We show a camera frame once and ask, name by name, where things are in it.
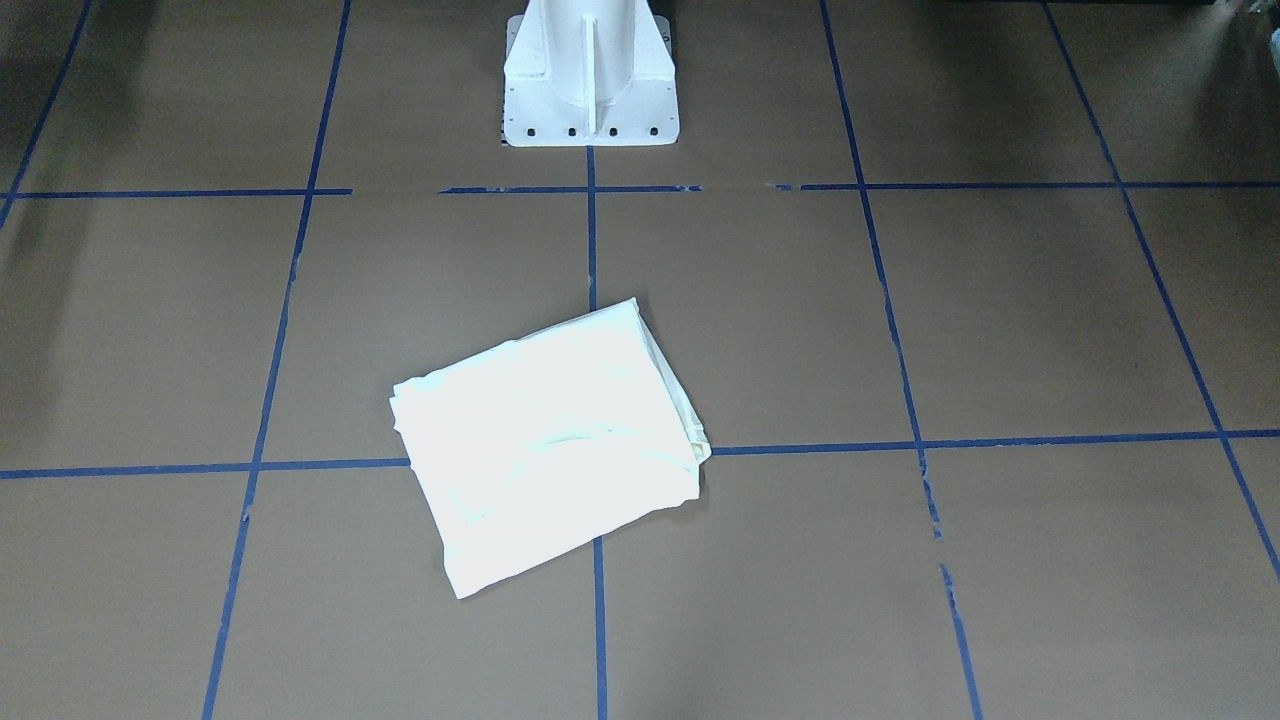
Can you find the cream long sleeve shirt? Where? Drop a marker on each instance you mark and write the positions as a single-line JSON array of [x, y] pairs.
[[538, 446]]

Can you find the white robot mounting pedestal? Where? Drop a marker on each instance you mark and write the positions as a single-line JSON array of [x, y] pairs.
[[589, 73]]

